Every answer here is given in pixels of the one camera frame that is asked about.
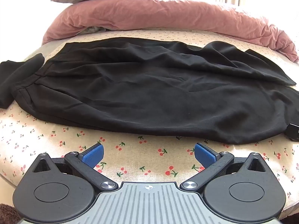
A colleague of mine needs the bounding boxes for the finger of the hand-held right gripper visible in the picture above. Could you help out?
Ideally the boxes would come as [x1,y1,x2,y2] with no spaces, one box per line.
[284,123,299,142]

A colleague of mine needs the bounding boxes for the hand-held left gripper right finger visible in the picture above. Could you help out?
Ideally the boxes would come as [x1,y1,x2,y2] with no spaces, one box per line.
[180,142,269,192]

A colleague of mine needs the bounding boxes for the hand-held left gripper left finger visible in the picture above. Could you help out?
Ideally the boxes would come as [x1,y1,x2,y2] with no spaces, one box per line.
[30,143,118,192]

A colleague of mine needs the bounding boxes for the black pants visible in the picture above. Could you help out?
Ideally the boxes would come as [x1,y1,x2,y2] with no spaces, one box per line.
[10,39,299,145]

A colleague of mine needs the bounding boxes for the cherry print bed sheet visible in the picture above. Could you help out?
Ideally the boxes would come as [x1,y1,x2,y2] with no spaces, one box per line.
[0,28,299,215]

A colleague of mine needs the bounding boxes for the brown fuzzy cloth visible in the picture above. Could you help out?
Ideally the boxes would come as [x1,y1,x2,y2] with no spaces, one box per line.
[0,203,22,224]

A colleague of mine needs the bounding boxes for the black folded garment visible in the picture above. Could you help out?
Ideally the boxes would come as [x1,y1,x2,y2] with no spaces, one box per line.
[0,53,45,109]

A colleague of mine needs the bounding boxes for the pink duvet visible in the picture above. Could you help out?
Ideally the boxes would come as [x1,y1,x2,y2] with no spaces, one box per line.
[42,0,299,63]

